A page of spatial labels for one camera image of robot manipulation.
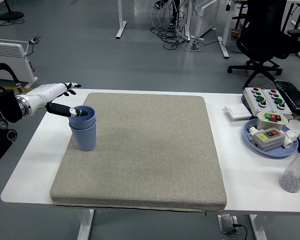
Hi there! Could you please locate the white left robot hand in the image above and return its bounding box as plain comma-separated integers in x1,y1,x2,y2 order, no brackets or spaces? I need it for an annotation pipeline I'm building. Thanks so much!
27,81,89,118

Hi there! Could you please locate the blue ribbed plastic cup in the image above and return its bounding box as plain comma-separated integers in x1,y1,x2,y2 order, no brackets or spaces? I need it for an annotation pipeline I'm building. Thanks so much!
68,121,98,152
68,105,97,132

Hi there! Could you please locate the grey push-button control box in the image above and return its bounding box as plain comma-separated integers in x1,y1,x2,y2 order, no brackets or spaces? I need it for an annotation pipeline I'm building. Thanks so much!
240,86,274,117
261,88,294,120

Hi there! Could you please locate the white panel heater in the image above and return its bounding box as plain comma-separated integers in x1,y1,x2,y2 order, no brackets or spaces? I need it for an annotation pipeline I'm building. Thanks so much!
191,0,221,41
0,38,39,90

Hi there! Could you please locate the black fan base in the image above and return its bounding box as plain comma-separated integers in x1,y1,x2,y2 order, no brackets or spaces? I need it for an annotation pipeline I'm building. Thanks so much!
0,0,25,21

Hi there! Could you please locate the white desk leg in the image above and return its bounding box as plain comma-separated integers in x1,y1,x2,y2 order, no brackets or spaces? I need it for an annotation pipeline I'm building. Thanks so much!
115,0,128,39
183,0,192,41
216,0,235,60

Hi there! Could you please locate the grey-brown table mat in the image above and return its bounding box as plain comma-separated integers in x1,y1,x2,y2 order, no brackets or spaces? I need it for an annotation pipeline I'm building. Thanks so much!
49,92,228,213

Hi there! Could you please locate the white table leg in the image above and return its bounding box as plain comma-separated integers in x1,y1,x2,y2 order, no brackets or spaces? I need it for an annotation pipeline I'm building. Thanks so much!
76,208,96,240
248,214,268,240

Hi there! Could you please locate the person's black-white shoe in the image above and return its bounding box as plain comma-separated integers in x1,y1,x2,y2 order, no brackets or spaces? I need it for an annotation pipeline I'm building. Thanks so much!
153,0,170,11

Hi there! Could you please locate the white power strip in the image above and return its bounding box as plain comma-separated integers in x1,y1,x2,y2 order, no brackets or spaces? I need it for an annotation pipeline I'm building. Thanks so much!
188,41,204,53

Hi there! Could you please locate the white pipe fitting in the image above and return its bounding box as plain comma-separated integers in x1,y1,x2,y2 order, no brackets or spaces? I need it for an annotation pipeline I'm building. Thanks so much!
281,129,298,150
248,125,259,141

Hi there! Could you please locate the silver floor socket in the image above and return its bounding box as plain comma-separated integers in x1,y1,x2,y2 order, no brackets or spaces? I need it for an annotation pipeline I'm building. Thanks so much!
217,214,240,235

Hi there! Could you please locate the black office chair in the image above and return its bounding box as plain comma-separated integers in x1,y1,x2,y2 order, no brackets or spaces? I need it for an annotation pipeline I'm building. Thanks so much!
226,0,300,90

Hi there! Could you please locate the blue plastic plate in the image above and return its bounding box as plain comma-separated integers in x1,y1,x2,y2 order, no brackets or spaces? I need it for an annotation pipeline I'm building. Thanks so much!
243,118,300,158

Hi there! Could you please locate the black wrapped keyboard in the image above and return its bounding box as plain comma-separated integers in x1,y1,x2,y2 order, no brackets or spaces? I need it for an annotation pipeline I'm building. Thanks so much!
273,79,300,113

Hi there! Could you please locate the red-capped clear plastic bottle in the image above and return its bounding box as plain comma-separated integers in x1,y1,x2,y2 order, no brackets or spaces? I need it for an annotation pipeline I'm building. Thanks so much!
279,146,300,194

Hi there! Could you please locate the black floor cable bundle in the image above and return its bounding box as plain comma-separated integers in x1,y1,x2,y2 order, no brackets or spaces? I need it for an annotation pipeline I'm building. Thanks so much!
149,24,191,51

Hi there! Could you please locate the white wall switch plate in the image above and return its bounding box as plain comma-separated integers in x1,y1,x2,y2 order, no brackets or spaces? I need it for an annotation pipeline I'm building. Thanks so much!
224,103,252,123

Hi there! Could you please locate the white three-button switch box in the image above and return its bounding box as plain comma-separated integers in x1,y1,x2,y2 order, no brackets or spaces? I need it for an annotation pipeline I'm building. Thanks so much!
255,111,290,131

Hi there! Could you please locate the grey yellow-label switch box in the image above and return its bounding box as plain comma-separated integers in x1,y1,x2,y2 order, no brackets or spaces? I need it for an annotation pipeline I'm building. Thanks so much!
252,127,287,153

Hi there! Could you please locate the black socket cable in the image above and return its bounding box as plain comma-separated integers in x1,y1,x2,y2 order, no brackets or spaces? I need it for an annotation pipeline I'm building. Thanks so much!
232,223,249,240

